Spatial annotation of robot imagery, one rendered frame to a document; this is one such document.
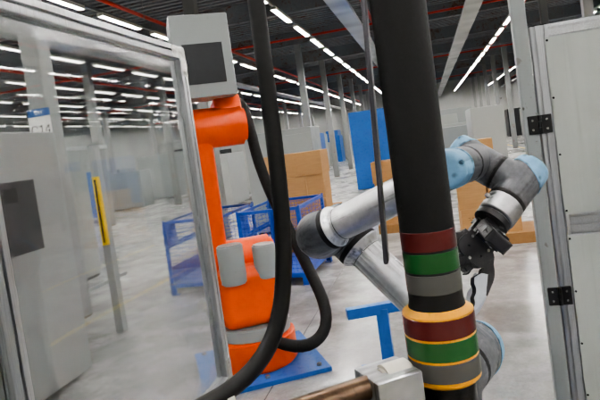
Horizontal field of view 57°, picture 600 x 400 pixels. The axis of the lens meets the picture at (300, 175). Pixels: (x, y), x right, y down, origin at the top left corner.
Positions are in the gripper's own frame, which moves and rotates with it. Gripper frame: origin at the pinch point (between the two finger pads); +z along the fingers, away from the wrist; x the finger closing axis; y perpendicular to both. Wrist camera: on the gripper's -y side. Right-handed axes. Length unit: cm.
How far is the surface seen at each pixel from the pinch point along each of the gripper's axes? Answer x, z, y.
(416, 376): 18, 27, -66
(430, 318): 19, 24, -67
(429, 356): 18, 25, -66
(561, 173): -30, -89, 74
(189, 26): 183, -116, 279
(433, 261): 22, 21, -68
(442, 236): 22, 20, -68
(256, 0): 38, 19, -72
